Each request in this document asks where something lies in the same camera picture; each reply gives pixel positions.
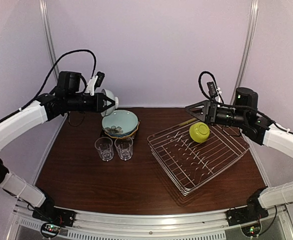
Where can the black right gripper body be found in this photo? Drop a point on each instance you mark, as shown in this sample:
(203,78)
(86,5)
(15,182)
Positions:
(237,119)

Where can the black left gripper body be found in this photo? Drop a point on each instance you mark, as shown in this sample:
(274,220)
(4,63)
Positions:
(73,103)

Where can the lime green bowl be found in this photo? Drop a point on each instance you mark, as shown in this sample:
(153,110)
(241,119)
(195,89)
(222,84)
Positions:
(199,132)

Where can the white grid pattern bowl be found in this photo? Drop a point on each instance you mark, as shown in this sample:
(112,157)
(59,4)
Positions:
(111,102)

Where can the pale green flower plate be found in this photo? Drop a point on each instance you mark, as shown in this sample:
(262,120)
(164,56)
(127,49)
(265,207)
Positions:
(120,122)

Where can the yellow polka dot plate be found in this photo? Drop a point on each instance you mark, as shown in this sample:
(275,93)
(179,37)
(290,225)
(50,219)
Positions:
(121,132)

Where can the blue polka dot plate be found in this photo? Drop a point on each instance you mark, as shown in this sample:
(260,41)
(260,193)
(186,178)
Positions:
(136,128)

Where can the clear glass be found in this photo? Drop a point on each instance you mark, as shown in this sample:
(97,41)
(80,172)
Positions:
(124,148)
(104,147)

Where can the black square floral plate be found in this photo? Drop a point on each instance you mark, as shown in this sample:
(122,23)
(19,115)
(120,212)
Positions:
(135,137)

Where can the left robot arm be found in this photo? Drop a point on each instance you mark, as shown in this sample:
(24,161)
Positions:
(65,97)

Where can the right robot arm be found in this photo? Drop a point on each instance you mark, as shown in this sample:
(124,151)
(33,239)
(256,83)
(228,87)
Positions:
(272,143)

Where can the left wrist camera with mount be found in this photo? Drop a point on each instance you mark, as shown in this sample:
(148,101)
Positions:
(94,83)

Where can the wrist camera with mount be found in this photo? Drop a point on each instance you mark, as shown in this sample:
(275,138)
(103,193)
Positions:
(214,92)
(94,83)

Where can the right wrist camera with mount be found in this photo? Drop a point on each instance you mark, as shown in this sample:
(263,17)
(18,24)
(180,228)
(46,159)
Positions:
(214,92)

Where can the chrome wire dish rack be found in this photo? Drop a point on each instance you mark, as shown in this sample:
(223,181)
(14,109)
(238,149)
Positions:
(189,164)

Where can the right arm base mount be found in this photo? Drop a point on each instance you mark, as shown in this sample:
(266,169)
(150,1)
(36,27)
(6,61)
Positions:
(239,216)

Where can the left aluminium frame post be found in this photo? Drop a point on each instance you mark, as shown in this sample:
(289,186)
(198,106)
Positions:
(51,25)

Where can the aluminium frame post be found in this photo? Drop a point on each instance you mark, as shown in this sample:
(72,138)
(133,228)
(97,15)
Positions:
(251,29)
(51,25)

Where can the right aluminium frame post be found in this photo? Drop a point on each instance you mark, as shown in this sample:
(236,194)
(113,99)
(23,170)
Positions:
(251,29)

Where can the front aluminium rail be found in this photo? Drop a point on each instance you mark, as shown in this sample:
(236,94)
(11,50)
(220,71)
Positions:
(211,225)

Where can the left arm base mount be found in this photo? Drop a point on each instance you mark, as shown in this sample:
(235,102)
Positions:
(55,215)

